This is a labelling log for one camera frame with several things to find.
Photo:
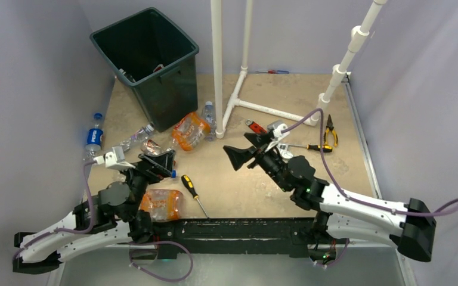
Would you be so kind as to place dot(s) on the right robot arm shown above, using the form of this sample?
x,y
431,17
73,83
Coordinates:
x,y
409,227

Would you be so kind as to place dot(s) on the small red blue screwdriver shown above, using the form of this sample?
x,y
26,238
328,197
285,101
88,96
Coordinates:
x,y
273,71

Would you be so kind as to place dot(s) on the yellow black screwdriver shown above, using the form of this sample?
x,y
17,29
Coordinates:
x,y
187,182

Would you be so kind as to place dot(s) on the clear small water bottle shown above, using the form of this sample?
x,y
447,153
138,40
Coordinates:
x,y
208,114

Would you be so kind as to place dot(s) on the red handle adjustable wrench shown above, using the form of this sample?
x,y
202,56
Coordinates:
x,y
255,127

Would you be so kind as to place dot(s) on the red cap clear bottle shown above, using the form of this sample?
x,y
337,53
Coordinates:
x,y
151,148

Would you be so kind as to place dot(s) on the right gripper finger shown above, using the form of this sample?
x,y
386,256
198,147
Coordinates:
x,y
238,157
259,140

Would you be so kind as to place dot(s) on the red gold label bottle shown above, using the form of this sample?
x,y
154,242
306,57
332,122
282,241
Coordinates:
x,y
158,68

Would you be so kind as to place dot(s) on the white PVC pipe frame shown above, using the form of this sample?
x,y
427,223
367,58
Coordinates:
x,y
302,36

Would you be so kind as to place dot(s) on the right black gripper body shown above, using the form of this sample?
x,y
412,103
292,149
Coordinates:
x,y
271,162

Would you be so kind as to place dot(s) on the Pepsi bottle by wall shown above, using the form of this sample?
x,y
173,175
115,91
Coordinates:
x,y
94,137

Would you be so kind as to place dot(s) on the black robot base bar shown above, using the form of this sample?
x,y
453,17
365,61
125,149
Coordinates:
x,y
293,236

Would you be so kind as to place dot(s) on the dark green plastic bin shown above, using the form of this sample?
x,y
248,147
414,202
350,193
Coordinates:
x,y
138,44

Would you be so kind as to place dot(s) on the orange label bottle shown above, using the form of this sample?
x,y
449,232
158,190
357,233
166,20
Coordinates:
x,y
189,132
163,205

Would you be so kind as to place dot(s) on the yellow black pliers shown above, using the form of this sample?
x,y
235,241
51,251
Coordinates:
x,y
330,130

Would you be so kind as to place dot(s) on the clear bottle white cap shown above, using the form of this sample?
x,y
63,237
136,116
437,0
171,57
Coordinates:
x,y
127,75

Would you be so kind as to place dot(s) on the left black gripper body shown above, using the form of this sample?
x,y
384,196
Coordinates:
x,y
139,178

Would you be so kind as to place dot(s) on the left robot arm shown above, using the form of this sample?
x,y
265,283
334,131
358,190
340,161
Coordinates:
x,y
112,216

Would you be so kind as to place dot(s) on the crushed clear bottle left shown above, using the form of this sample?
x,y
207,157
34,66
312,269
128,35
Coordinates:
x,y
140,136

